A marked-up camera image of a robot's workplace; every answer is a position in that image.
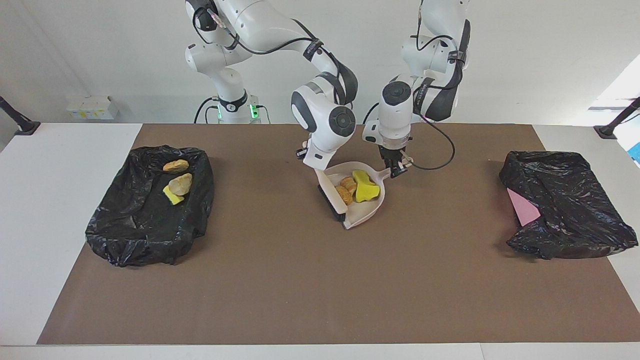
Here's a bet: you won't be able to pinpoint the notched yellow sponge piece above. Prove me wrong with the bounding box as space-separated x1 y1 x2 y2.
355 181 381 204

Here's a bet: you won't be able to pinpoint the beige plastic dustpan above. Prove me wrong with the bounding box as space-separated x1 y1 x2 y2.
315 161 392 230

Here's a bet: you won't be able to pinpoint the beige hand brush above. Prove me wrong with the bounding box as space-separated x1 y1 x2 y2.
316 169 349 222

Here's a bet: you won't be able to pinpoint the pale bread chunk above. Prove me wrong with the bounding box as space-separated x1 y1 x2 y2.
168 173 194 197

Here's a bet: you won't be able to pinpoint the small yellow sponge piece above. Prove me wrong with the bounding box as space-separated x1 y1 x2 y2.
162 185 185 206

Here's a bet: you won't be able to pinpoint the pink plastic bin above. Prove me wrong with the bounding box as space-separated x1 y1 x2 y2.
506 187 542 227

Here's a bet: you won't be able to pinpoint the crumpled black trash bag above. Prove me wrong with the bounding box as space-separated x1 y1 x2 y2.
499 150 639 260

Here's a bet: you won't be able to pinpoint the open black bag lined bin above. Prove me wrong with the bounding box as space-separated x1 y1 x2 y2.
85 145 216 267

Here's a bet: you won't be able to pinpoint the brown table mat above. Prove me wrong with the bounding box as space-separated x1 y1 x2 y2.
36 123 640 346

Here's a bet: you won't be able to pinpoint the white socket boxes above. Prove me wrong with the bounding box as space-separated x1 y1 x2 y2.
66 95 120 121

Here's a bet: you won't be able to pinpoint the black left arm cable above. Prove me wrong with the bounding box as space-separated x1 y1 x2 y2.
400 0 472 171

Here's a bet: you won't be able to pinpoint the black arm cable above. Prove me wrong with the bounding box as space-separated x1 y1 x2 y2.
400 0 472 171
192 0 360 108

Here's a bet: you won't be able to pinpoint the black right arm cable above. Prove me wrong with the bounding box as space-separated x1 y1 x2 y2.
192 0 360 108

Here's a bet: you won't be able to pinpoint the black right base cable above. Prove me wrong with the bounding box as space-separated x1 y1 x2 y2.
194 96 221 124

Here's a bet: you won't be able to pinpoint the black camera stand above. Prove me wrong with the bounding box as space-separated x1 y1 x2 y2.
594 96 640 140
0 95 41 136

